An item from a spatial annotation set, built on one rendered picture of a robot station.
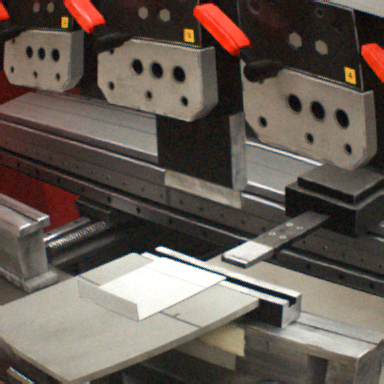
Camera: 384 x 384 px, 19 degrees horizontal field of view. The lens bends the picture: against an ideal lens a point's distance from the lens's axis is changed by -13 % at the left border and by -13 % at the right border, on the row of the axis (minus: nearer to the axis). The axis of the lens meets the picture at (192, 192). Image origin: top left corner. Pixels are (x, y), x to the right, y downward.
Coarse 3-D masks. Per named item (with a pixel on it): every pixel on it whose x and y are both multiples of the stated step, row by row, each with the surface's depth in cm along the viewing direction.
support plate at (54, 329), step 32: (128, 256) 132; (64, 288) 124; (224, 288) 124; (0, 320) 116; (32, 320) 116; (64, 320) 117; (96, 320) 117; (128, 320) 117; (160, 320) 117; (192, 320) 117; (224, 320) 118; (32, 352) 109; (64, 352) 110; (96, 352) 110; (128, 352) 111; (160, 352) 112
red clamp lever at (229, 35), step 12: (204, 12) 105; (216, 12) 106; (204, 24) 106; (216, 24) 105; (228, 24) 105; (216, 36) 105; (228, 36) 104; (240, 36) 105; (228, 48) 105; (240, 48) 104; (252, 60) 104; (264, 60) 104; (252, 72) 103; (264, 72) 103; (276, 72) 104
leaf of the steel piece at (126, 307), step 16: (144, 272) 128; (80, 288) 122; (96, 288) 120; (112, 288) 124; (128, 288) 124; (144, 288) 124; (160, 288) 124; (176, 288) 124; (192, 288) 124; (96, 304) 121; (112, 304) 119; (128, 304) 117; (144, 304) 120; (160, 304) 120
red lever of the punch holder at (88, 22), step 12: (72, 0) 119; (84, 0) 119; (72, 12) 119; (84, 12) 118; (96, 12) 118; (84, 24) 118; (96, 24) 118; (96, 36) 118; (108, 36) 117; (120, 36) 117; (96, 48) 117; (108, 48) 117
